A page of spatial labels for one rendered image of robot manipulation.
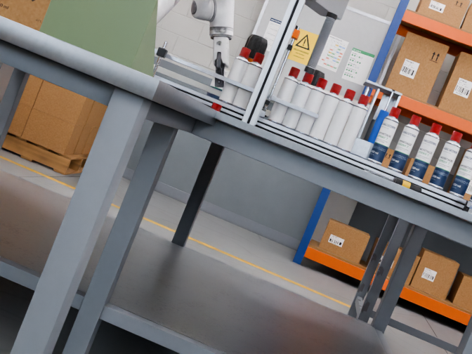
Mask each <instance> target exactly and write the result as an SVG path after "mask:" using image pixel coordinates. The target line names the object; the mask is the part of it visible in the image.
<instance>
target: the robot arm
mask: <svg viewBox="0 0 472 354"><path fill-rule="evenodd" d="M179 1H180V0H158V7H157V23H158V22H159V21H160V20H161V19H162V18H163V17H164V16H165V15H166V14H167V13H168V12H169V11H170V10H171V9H172V8H173V7H174V6H175V5H176V4H177V3H178V2H179ZM234 7H235V0H193V1H192V6H191V13H192V16H193V17H194V18H196V19H198V20H206V21H209V23H210V27H209V36H211V39H213V40H214V49H213V64H214V66H215V67H216V74H219V75H221V76H224V69H225V66H226V67H227V68H229V41H230V40H232V37H233V26H234ZM215 87H220V88H223V87H224V81H223V80H220V79H217V78H215Z"/></svg>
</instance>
